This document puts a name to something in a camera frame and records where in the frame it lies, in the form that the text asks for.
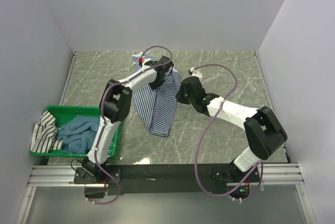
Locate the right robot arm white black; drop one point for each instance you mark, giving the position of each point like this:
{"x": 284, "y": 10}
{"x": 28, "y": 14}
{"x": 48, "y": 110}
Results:
{"x": 263, "y": 130}

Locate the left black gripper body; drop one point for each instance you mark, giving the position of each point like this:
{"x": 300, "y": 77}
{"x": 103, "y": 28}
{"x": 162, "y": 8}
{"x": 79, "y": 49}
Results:
{"x": 154, "y": 85}

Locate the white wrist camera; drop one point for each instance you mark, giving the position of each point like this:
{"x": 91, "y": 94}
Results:
{"x": 143, "y": 61}
{"x": 195, "y": 73}

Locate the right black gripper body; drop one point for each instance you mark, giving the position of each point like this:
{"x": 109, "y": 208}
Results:
{"x": 183, "y": 97}

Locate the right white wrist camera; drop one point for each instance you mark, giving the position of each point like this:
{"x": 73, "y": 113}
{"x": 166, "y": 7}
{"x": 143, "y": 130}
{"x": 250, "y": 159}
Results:
{"x": 195, "y": 73}

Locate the plain blue tank top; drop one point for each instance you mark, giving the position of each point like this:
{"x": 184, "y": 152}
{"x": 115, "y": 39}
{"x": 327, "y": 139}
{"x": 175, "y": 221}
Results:
{"x": 78, "y": 135}

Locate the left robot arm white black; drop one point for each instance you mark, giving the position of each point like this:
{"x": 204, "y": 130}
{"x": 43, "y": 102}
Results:
{"x": 115, "y": 107}

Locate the black white striped tank top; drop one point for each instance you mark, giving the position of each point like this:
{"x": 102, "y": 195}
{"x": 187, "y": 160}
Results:
{"x": 44, "y": 135}

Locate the aluminium rail frame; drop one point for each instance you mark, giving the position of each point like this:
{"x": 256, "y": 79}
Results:
{"x": 63, "y": 176}

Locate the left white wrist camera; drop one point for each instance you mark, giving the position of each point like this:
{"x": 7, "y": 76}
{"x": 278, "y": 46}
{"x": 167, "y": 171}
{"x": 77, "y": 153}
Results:
{"x": 143, "y": 61}

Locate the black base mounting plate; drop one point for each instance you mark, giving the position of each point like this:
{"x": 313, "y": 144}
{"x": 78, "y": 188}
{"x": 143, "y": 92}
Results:
{"x": 160, "y": 178}

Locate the blue white striped tank top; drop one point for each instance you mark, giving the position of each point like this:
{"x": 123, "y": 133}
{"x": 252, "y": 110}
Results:
{"x": 156, "y": 107}

